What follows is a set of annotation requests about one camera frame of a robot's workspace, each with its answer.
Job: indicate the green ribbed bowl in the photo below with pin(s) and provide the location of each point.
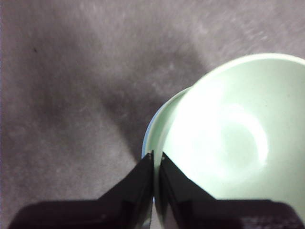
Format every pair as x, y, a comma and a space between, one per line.
156, 124
238, 133

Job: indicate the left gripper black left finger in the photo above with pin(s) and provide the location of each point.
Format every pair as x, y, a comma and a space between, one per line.
95, 214

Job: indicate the blue ribbed bowl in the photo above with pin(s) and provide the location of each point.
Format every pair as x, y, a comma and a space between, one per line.
143, 145

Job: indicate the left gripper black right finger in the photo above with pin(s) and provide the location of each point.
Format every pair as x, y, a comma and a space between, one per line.
214, 214

